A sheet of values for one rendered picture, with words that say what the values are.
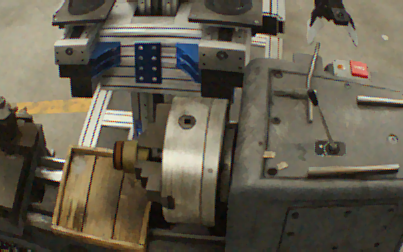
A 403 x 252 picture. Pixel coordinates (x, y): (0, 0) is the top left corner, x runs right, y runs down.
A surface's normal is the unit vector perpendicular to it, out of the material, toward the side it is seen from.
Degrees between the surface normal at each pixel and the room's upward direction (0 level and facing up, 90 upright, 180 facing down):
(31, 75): 0
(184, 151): 33
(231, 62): 90
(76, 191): 0
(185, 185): 62
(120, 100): 0
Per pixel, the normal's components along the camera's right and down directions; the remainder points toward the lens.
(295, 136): -0.01, -0.71
